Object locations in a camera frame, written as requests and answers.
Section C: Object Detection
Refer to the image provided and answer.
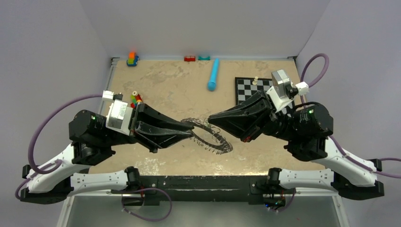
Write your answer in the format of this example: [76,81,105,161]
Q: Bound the blue orange toy car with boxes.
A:
[126,52,139,67]

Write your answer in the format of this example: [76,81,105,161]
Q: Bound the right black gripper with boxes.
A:
[207,90,298,144]

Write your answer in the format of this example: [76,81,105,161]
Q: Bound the black front rail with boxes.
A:
[121,175,293,205]

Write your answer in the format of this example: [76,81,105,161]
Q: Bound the purple cable loop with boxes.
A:
[121,187,173,222]

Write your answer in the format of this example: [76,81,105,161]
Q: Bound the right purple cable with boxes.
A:
[299,53,401,179]

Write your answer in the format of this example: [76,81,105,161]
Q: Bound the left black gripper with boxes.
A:
[104,100,195,152]

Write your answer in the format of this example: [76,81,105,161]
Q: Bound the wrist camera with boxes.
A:
[266,69,309,113]
[102,90,133,136]

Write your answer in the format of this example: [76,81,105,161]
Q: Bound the teal toy brick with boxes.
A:
[198,55,211,61]

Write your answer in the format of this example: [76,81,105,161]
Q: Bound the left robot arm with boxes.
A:
[16,101,193,204]

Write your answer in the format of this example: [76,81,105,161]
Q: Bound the blue cylinder tube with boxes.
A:
[207,58,220,91]

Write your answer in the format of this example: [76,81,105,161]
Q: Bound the black white chessboard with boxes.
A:
[235,77,295,110]

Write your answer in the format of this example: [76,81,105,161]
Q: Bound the metal disc with keyrings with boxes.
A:
[181,118,234,155]

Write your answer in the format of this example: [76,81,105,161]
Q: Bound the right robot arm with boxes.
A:
[208,91,384,201]

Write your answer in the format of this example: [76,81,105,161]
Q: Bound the white chess pawn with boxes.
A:
[252,77,259,86]

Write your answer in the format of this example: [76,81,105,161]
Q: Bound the colourful toy block stack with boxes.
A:
[131,91,143,108]

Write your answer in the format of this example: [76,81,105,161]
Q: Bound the red toy brick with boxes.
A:
[183,55,196,62]

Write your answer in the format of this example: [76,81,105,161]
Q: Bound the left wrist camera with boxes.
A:
[102,90,133,136]

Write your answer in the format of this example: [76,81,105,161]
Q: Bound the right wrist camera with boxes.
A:
[266,69,309,113]

